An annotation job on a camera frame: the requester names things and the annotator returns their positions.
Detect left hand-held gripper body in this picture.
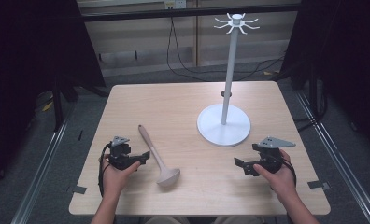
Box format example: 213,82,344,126
107,135,143,171

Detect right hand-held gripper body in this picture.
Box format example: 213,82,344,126
251,136,297,175

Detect beige ladle with wooden handle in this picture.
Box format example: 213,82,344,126
137,124,181,189

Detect white hook stand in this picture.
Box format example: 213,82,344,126
196,12,261,148

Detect person's right hand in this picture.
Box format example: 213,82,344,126
252,148,298,203

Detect person's left hand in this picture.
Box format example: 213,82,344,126
101,154,141,200

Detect black curtain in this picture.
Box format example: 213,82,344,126
280,0,370,158
0,0,107,191

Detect black horizontal bar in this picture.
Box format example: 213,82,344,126
79,3,302,23

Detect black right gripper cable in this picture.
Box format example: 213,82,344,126
280,157,298,189

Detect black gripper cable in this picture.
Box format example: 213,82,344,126
280,157,298,189
97,142,112,198

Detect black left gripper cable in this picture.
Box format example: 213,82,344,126
97,142,112,198

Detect grey table corner bracket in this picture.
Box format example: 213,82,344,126
306,180,331,191
71,185,88,195

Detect metal floor rail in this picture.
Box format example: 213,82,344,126
294,90,370,224
10,119,70,224

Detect black floor cable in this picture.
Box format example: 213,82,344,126
165,17,285,83

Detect white wall socket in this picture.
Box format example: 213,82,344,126
164,0,188,10

